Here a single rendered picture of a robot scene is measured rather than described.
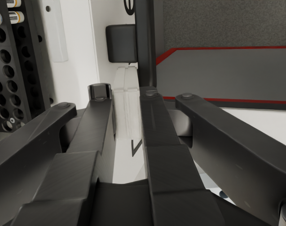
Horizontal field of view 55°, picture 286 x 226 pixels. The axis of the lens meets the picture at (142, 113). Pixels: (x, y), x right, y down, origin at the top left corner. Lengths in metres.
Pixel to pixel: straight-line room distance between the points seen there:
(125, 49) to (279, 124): 0.23
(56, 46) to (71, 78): 0.04
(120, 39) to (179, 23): 0.92
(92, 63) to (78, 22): 0.03
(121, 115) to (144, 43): 0.07
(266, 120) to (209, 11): 0.78
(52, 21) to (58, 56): 0.04
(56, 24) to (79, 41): 0.11
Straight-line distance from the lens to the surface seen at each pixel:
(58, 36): 0.31
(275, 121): 0.37
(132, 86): 0.15
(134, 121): 0.15
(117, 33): 0.21
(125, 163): 0.26
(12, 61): 0.28
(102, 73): 0.21
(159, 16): 0.99
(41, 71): 0.31
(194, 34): 1.12
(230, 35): 1.11
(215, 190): 0.38
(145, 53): 0.20
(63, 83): 0.33
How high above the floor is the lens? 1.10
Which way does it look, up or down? 63 degrees down
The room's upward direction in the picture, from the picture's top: 139 degrees counter-clockwise
